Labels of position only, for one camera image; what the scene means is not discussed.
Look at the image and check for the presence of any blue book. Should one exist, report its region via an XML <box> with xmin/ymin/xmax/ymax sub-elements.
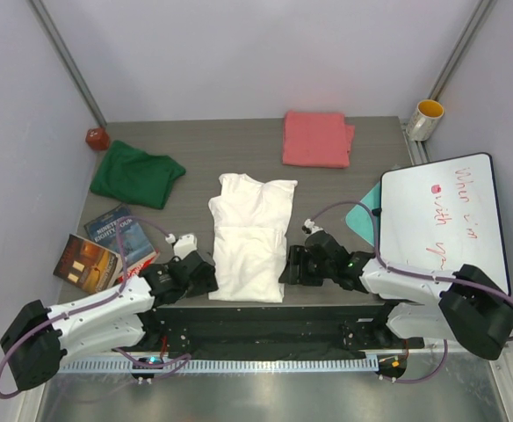
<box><xmin>83</xmin><ymin>204</ymin><xmax>161</xmax><ymax>267</ymax></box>

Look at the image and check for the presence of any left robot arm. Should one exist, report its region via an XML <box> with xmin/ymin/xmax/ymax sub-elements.
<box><xmin>0</xmin><ymin>251</ymin><xmax>218</xmax><ymax>392</ymax></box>

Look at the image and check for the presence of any red white book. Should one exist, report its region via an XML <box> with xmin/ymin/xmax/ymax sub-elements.
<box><xmin>112</xmin><ymin>251</ymin><xmax>160</xmax><ymax>286</ymax></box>

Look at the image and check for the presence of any white t shirt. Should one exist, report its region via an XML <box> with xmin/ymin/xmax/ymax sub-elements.
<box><xmin>208</xmin><ymin>173</ymin><xmax>298</xmax><ymax>303</ymax></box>

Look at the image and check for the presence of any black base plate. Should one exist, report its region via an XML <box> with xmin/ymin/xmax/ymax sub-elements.
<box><xmin>129</xmin><ymin>305</ymin><xmax>424</xmax><ymax>361</ymax></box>

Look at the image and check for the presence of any brown orange book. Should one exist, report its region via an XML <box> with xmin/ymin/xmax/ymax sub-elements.
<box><xmin>53</xmin><ymin>234</ymin><xmax>122</xmax><ymax>294</ymax></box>

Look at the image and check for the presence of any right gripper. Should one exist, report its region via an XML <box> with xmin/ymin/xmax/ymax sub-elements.
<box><xmin>278</xmin><ymin>244</ymin><xmax>335</xmax><ymax>287</ymax></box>

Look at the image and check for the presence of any teal board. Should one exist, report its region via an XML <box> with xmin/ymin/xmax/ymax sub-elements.
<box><xmin>345</xmin><ymin>182</ymin><xmax>380</xmax><ymax>245</ymax></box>

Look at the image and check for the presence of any white whiteboard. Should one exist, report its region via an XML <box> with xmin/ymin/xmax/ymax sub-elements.
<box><xmin>379</xmin><ymin>153</ymin><xmax>510</xmax><ymax>293</ymax></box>

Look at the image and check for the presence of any aluminium rail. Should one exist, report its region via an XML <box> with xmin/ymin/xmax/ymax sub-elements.
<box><xmin>30</xmin><ymin>316</ymin><xmax>512</xmax><ymax>355</ymax></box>

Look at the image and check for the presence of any green t shirt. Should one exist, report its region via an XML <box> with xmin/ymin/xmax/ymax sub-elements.
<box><xmin>90</xmin><ymin>141</ymin><xmax>186</xmax><ymax>209</ymax></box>

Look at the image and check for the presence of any folded pink t shirt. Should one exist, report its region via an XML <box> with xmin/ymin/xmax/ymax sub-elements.
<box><xmin>282</xmin><ymin>111</ymin><xmax>355</xmax><ymax>169</ymax></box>

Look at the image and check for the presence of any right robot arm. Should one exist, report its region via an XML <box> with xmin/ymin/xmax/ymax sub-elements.
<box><xmin>279</xmin><ymin>230</ymin><xmax>513</xmax><ymax>360</ymax></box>

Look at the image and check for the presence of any red cube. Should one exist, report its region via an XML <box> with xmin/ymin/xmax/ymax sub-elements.
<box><xmin>85</xmin><ymin>127</ymin><xmax>111</xmax><ymax>151</ymax></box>

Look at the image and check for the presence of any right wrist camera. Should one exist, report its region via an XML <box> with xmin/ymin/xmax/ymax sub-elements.
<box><xmin>301</xmin><ymin>219</ymin><xmax>340</xmax><ymax>251</ymax></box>

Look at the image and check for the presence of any yellow white mug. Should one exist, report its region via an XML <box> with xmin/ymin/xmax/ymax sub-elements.
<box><xmin>405</xmin><ymin>99</ymin><xmax>444</xmax><ymax>142</ymax></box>

